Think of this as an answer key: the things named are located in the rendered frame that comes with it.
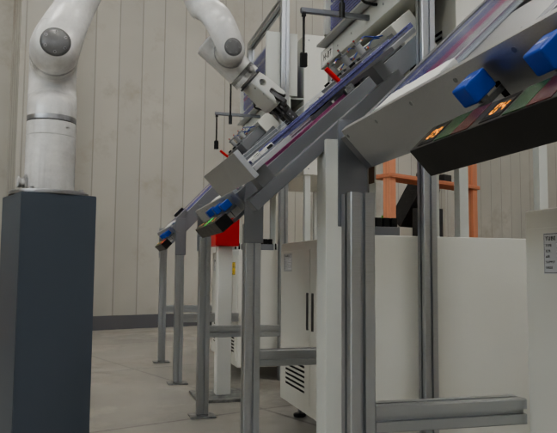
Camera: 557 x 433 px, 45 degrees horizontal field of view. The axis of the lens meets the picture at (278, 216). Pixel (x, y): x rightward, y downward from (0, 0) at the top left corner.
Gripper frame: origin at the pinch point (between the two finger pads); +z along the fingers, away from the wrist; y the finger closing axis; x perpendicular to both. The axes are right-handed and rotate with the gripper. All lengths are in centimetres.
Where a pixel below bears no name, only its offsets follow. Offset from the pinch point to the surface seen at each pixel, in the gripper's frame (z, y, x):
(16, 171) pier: -99, 372, 11
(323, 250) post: 21, -37, 36
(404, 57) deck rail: 12.7, -13.9, -31.7
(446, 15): 16, -11, -55
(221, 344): 48, 97, 49
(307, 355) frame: 41, -11, 51
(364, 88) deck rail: 9.7, -12.4, -16.1
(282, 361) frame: 37, -10, 56
